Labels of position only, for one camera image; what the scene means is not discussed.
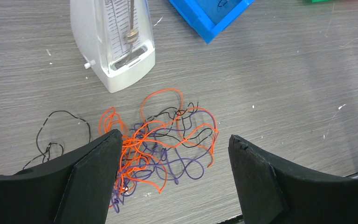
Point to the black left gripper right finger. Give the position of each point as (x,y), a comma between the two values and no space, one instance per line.
(273,190)

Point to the blue plastic bin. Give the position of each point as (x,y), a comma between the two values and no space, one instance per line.
(210,17)

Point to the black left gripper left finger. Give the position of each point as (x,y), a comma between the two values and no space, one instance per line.
(74,188)

